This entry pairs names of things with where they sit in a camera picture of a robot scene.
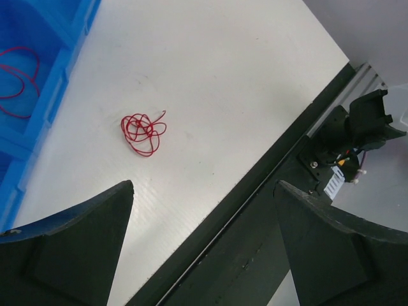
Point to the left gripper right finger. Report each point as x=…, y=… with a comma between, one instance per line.
x=337, y=258

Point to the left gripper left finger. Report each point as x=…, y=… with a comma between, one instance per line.
x=68, y=258

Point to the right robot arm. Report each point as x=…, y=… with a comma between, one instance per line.
x=346, y=134

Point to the blue plastic divided bin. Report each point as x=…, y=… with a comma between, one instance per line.
x=40, y=44

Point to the right white cable duct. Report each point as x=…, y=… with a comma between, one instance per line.
x=335, y=183

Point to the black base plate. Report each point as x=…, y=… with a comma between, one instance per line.
x=236, y=255

